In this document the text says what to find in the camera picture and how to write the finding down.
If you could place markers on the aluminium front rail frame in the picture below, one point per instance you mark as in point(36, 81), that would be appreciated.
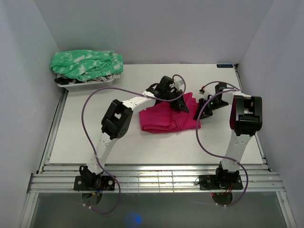
point(146, 178)

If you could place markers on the pink trousers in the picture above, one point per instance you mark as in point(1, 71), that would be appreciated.
point(162, 119)

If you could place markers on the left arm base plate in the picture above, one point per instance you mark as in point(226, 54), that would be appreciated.
point(105, 183)

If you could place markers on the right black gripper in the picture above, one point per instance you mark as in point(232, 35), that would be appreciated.
point(201, 103)

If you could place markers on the blue table label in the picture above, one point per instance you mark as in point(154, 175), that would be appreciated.
point(224, 66)

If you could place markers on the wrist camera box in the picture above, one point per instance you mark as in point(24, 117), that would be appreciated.
point(179, 84)
point(204, 92)

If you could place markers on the black white clothes in basket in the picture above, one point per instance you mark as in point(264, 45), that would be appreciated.
point(62, 80)

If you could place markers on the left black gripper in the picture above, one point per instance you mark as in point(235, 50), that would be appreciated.
point(179, 105)

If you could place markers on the white plastic basket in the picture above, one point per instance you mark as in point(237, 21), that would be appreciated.
point(87, 85)

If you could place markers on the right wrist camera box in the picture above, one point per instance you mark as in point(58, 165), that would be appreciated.
point(204, 92)

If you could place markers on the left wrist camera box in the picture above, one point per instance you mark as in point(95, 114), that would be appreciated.
point(179, 84)

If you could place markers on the green white patterned garment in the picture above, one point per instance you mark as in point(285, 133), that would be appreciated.
point(84, 65)

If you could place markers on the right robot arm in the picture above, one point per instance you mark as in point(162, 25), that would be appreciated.
point(245, 120)

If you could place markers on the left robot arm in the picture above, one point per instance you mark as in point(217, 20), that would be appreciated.
point(116, 121)

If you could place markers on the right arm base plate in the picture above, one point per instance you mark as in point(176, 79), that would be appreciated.
point(210, 182)

